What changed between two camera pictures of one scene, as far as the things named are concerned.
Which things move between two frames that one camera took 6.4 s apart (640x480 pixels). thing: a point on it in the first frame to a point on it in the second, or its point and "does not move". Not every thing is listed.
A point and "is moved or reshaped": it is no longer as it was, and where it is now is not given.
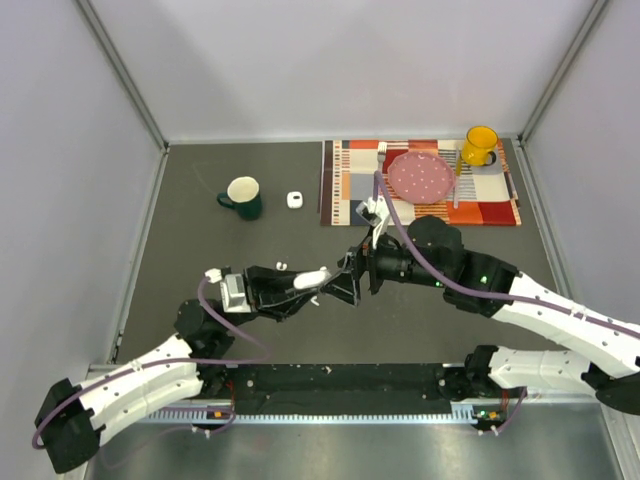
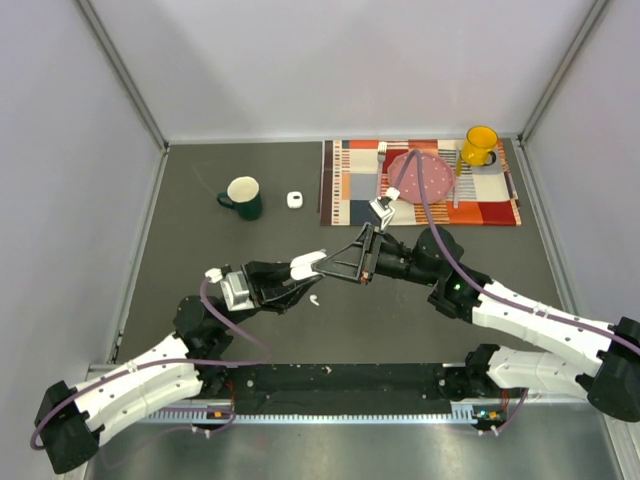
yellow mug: [478, 148] does not move
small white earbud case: [294, 200] does not move
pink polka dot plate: [420, 177] does not move
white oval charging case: [312, 279] is moved or reshaped
